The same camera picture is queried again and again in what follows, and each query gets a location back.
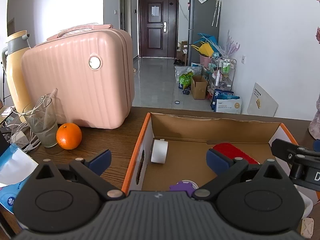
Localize purple textured vase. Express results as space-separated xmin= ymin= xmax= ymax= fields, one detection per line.
xmin=309 ymin=96 xmax=320 ymax=140

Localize blue tissue pack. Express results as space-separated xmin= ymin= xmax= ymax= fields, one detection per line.
xmin=1 ymin=144 xmax=38 ymax=214

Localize pink cube plug adapter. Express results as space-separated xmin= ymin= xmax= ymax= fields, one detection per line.
xmin=299 ymin=218 xmax=314 ymax=239

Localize red white lint brush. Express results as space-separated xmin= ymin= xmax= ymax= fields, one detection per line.
xmin=213 ymin=142 xmax=259 ymax=164

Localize orange fruit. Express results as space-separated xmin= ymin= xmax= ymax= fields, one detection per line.
xmin=56 ymin=123 xmax=82 ymax=150

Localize purple round object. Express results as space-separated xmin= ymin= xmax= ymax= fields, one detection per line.
xmin=169 ymin=180 xmax=199 ymax=197

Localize white leaning board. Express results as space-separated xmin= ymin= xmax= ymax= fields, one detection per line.
xmin=247 ymin=83 xmax=278 ymax=117

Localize clear glass cup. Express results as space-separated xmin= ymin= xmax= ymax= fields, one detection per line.
xmin=22 ymin=88 xmax=58 ymax=148

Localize red cardboard box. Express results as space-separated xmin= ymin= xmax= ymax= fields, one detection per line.
xmin=122 ymin=113 xmax=298 ymax=193

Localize blue white paper box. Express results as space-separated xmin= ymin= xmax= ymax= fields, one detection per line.
xmin=210 ymin=88 xmax=242 ymax=114

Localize white tape roll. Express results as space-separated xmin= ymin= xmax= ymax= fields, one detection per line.
xmin=151 ymin=139 xmax=168 ymax=164

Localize metal storage trolley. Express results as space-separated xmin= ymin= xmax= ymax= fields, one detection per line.
xmin=208 ymin=57 xmax=237 ymax=91

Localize dried pink roses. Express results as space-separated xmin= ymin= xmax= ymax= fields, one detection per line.
xmin=316 ymin=0 xmax=320 ymax=44

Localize small brown cardboard box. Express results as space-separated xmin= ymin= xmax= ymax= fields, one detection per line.
xmin=191 ymin=75 xmax=208 ymax=100

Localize pink hard-shell suitcase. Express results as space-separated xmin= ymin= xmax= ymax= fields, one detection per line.
xmin=22 ymin=24 xmax=135 ymax=129

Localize green plastic bag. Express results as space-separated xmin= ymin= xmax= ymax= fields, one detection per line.
xmin=178 ymin=72 xmax=194 ymax=89

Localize yellow thermos jug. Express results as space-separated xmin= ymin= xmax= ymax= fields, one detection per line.
xmin=2 ymin=30 xmax=31 ymax=122

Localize grey refrigerator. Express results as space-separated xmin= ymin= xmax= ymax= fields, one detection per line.
xmin=188 ymin=0 xmax=219 ymax=65

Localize dark brown entrance door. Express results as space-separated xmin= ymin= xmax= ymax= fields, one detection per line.
xmin=138 ymin=0 xmax=178 ymax=58

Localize white charging cable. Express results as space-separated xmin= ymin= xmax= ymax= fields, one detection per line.
xmin=0 ymin=94 xmax=54 ymax=153

